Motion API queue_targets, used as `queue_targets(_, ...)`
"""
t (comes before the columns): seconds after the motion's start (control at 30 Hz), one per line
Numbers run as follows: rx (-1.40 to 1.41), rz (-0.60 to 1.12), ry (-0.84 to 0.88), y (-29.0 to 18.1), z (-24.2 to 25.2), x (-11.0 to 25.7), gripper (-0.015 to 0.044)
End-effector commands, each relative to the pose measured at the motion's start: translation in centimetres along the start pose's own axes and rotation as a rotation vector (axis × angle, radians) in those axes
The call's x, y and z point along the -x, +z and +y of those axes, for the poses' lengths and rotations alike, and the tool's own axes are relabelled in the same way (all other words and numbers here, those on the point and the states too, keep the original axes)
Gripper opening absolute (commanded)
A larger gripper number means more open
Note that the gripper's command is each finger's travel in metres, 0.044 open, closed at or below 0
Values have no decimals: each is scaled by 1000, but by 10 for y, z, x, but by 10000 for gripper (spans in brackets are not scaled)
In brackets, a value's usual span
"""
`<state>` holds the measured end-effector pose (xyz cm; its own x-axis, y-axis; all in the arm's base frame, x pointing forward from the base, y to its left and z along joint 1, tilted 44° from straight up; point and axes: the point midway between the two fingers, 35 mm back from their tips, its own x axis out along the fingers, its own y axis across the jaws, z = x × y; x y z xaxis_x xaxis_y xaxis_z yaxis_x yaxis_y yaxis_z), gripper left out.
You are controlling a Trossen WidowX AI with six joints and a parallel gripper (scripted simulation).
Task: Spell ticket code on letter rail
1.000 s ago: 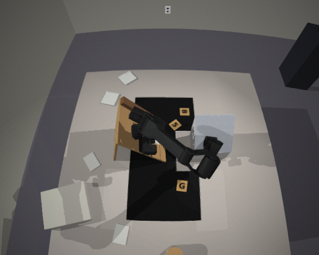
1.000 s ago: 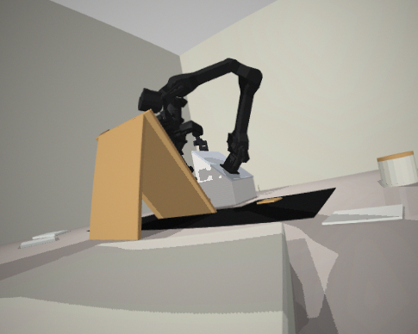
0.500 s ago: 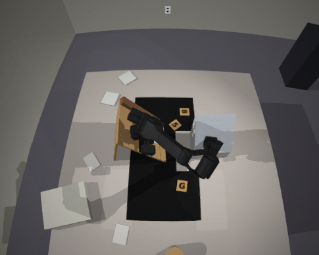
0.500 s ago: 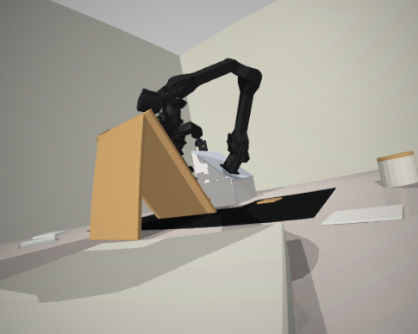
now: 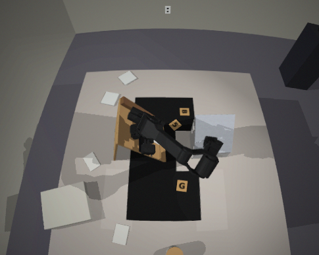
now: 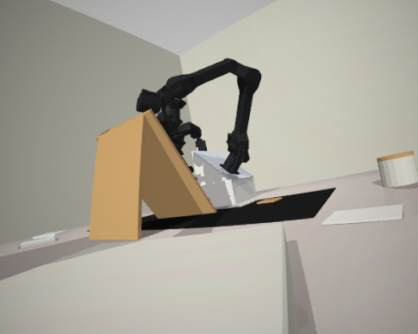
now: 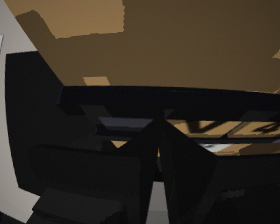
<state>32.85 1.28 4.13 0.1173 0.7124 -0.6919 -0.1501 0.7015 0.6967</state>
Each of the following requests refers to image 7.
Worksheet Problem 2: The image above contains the white paper ticket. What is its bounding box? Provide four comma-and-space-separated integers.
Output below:
200, 144, 232, 152

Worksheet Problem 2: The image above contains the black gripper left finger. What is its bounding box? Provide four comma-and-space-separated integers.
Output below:
27, 120, 160, 224

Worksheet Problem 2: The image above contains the tan letter tile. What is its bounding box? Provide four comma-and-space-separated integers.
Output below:
226, 121, 280, 139
167, 120, 241, 139

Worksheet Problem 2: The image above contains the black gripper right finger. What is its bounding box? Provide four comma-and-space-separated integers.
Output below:
159, 120, 280, 224

